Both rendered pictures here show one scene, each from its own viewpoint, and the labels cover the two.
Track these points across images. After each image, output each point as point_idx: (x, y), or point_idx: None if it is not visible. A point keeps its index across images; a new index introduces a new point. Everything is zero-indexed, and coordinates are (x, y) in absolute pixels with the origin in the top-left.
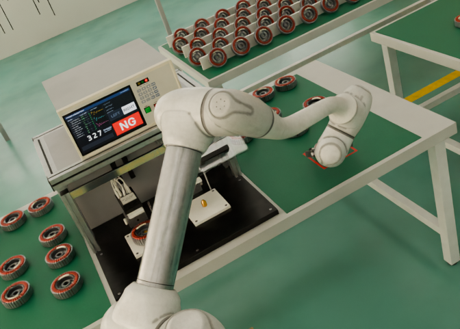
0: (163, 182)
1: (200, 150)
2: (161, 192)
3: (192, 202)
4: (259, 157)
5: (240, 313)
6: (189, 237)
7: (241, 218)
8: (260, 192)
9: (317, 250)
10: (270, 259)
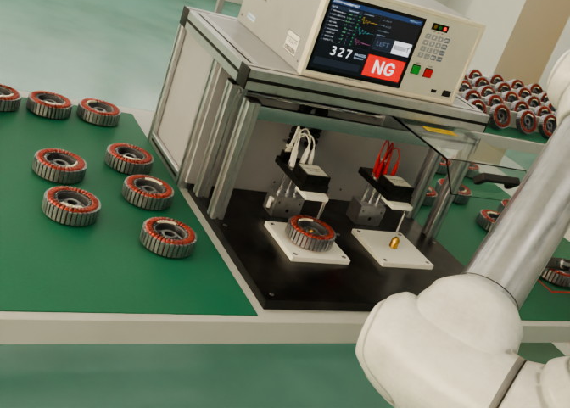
0: (567, 158)
1: None
2: (558, 169)
3: (371, 233)
4: (448, 231)
5: None
6: (375, 276)
7: None
8: None
9: (379, 402)
10: (310, 381)
